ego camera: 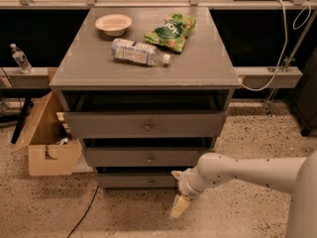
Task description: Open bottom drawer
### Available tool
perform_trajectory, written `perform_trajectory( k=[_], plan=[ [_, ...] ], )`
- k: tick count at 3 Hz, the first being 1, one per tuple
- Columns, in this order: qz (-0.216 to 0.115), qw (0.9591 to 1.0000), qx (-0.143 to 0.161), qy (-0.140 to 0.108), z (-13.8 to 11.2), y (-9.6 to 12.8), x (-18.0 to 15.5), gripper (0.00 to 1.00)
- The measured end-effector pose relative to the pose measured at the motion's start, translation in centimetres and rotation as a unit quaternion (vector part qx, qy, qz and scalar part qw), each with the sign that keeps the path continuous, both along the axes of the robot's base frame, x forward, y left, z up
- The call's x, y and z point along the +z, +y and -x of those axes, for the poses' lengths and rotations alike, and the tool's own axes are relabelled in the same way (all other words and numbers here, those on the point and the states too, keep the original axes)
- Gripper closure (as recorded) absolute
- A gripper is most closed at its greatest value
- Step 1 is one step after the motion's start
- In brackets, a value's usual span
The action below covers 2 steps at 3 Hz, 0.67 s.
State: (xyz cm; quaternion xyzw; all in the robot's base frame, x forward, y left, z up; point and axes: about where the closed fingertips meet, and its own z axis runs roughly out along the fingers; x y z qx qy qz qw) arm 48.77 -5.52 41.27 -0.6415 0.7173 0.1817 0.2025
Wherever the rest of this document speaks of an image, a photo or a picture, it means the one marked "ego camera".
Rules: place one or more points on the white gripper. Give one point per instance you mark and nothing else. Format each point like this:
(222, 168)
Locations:
(187, 183)

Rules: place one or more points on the grey bottom drawer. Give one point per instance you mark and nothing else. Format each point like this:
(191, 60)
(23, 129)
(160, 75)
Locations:
(136, 181)

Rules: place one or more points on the grey drawer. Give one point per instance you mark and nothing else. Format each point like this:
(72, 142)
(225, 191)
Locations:
(136, 181)
(144, 124)
(143, 157)

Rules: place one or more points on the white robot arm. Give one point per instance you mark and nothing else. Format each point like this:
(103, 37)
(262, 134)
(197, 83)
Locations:
(295, 176)

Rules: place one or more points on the grey middle drawer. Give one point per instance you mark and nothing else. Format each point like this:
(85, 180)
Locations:
(143, 157)

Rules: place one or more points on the grey drawer cabinet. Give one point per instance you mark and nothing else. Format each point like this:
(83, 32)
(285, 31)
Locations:
(200, 79)

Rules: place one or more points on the grey top drawer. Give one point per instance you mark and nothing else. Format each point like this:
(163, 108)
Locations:
(144, 124)

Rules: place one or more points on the open cardboard box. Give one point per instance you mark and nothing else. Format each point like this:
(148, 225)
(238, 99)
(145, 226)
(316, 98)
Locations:
(40, 136)

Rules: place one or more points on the metal stand pole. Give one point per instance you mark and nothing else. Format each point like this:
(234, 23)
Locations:
(288, 61)

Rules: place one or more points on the clear plastic bottle lying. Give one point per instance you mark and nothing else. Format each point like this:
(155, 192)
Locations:
(139, 52)

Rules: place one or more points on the green snack bag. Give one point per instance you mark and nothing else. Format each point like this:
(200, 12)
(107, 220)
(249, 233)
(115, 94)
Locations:
(172, 33)

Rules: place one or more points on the dark cabinet at right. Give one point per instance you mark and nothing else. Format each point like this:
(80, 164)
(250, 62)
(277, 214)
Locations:
(305, 96)

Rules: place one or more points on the black table leg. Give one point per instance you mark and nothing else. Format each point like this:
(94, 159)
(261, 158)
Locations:
(23, 114)

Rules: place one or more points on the white paper bowl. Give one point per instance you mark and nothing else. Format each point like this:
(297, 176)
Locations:
(113, 25)

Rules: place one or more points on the upright water bottle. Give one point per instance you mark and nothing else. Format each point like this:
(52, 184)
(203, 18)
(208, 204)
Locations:
(20, 58)

